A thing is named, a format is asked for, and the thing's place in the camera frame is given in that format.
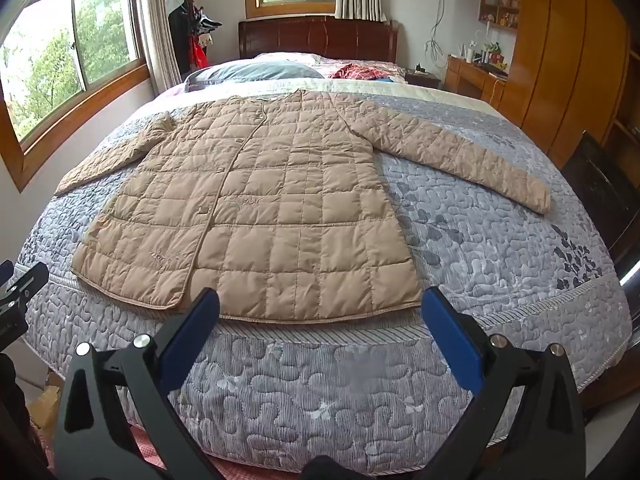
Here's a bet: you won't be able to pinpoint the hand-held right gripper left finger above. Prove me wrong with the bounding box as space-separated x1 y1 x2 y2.
54 288 221 480

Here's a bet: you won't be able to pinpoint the group of small desk bottles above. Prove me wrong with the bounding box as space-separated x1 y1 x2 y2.
460 40 508 68

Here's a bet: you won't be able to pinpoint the blue-grey pillow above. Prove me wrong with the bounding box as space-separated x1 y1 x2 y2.
184 60 326 92

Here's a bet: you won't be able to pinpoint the wide wooden-framed window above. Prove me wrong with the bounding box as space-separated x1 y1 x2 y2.
0 0 151 193

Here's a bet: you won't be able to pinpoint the grey floral quilted bedspread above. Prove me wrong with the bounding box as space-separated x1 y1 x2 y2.
17 77 632 463

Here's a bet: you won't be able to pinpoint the wooden wardrobe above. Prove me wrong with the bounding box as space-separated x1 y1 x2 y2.
457 0 640 171

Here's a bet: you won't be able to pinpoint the wall shelf with figurines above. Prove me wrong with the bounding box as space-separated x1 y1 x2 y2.
477 0 523 31

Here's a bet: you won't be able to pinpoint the red patterned cloth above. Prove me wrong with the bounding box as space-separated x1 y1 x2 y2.
330 62 396 82

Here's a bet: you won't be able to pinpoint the cardboard box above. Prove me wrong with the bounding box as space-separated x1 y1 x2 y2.
25 370 63 441

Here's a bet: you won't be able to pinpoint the wooden desk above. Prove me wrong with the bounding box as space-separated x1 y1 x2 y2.
445 55 508 108

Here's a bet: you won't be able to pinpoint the dark wooden chair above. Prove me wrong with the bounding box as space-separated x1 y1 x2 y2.
560 130 640 281

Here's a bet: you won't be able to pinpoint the dark hanging coat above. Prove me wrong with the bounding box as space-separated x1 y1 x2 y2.
168 2 194 74

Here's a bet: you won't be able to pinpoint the dark wooden headboard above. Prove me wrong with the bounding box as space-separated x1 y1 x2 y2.
237 16 399 66

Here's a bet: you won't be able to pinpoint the dark nightstand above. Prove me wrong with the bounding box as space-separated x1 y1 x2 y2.
404 67 442 91

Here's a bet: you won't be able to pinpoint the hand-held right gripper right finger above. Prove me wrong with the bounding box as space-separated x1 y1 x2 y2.
421 287 587 480

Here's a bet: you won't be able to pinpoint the white hanging cables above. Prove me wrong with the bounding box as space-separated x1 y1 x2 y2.
425 0 453 58

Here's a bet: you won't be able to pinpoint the cream bed sheet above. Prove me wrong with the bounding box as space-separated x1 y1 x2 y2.
320 77 501 111

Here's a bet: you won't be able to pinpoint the tan quilted jacket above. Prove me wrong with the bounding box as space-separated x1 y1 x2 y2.
54 89 552 323

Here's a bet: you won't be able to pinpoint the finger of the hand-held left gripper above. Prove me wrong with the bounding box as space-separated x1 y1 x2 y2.
0 261 50 321

